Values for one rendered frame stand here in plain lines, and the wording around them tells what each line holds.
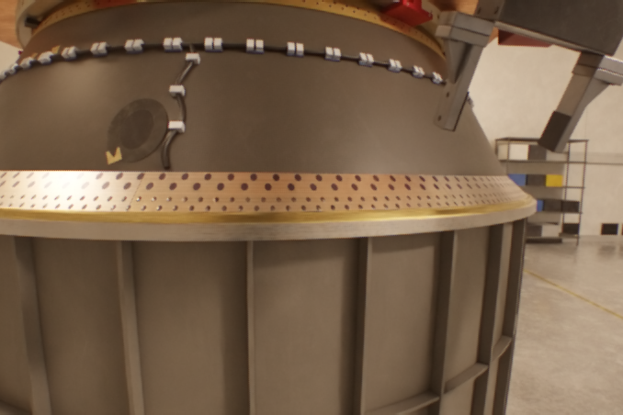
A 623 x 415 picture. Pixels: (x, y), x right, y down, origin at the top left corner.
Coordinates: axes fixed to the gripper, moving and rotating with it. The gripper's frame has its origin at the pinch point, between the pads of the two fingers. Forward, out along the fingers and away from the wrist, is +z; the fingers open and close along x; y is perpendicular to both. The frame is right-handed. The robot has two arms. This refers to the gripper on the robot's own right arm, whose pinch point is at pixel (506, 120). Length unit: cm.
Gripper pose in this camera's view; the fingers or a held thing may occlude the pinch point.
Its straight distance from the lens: 40.8
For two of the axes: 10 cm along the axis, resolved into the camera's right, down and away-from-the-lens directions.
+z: -1.9, 8.6, 4.7
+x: 9.8, 1.3, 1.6
